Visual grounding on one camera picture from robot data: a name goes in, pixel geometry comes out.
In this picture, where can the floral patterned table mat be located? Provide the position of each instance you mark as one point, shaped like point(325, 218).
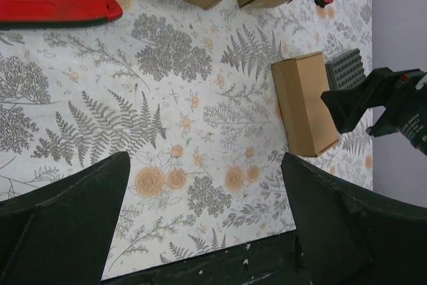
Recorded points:
point(189, 94)

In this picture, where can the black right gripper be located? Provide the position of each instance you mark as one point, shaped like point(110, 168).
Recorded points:
point(402, 95)

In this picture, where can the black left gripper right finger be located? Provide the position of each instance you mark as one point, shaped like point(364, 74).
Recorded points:
point(351, 235)

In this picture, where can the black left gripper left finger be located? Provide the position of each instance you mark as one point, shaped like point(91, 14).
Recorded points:
point(61, 233)

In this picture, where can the small cardboard express box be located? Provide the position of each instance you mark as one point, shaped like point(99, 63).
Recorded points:
point(299, 82)

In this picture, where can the grey studded building plate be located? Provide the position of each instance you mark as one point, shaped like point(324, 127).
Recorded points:
point(345, 70)

